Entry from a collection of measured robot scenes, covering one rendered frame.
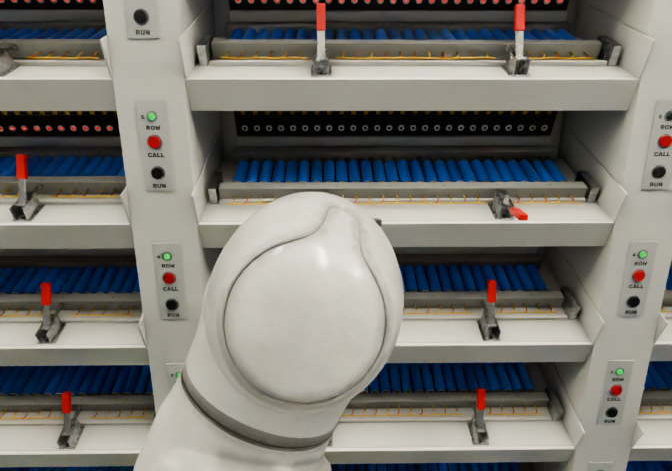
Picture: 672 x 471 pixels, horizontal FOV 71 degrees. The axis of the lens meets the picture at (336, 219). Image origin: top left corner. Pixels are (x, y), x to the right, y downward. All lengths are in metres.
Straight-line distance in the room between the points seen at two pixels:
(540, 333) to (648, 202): 0.25
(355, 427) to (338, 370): 0.70
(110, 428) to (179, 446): 0.69
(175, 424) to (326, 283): 0.14
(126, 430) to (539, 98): 0.85
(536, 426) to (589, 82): 0.58
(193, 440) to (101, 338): 0.58
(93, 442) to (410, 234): 0.64
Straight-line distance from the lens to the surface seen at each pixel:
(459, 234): 0.71
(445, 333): 0.79
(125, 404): 0.97
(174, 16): 0.68
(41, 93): 0.76
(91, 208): 0.79
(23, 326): 0.93
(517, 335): 0.83
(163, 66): 0.68
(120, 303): 0.87
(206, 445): 0.28
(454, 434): 0.92
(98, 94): 0.72
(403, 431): 0.90
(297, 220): 0.21
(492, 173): 0.80
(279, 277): 0.20
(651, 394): 1.07
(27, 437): 1.03
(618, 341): 0.88
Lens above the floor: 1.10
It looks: 16 degrees down
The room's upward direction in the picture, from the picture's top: straight up
